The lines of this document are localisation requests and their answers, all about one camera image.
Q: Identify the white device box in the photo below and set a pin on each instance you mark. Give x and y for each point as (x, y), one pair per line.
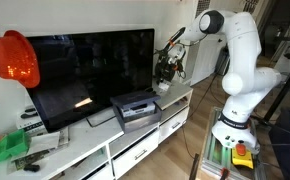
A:
(31, 125)

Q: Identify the white paper envelope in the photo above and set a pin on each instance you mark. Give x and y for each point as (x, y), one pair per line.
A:
(43, 141)

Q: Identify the black flat screen television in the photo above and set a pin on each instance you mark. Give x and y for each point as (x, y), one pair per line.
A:
(91, 73)

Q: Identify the stack of magazines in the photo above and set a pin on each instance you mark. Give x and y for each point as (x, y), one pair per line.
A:
(35, 156)

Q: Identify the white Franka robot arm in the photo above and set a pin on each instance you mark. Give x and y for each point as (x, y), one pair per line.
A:
(245, 66)

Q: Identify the potted plant in dark pot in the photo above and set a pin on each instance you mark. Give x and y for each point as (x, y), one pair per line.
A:
(158, 70)

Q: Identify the black trash can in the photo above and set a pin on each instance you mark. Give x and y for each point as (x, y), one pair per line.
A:
(221, 63)

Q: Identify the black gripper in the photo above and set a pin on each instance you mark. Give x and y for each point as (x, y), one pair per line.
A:
(169, 66)

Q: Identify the black computer case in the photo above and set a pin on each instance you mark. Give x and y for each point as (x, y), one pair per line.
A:
(288, 143)

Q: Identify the yellow emergency stop box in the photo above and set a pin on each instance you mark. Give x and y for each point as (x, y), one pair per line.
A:
(242, 156)

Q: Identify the black tripod stand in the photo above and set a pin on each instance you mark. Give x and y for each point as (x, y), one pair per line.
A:
(285, 83)

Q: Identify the small black object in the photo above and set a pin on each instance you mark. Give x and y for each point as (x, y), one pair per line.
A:
(31, 168)

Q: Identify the white cabinet door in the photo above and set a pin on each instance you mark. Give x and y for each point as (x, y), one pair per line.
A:
(201, 63)

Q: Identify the clear plastic cup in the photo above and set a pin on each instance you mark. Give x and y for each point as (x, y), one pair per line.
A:
(163, 86)

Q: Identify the green plastic bin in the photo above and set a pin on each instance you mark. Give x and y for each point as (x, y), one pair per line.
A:
(11, 146)

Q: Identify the white TV stand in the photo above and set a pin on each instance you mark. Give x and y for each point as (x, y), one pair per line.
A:
(85, 146)

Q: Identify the white drawer front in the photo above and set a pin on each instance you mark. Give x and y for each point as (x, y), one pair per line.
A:
(136, 153)
(173, 125)
(98, 173)

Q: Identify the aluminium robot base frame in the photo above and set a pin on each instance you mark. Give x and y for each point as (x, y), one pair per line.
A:
(215, 153)

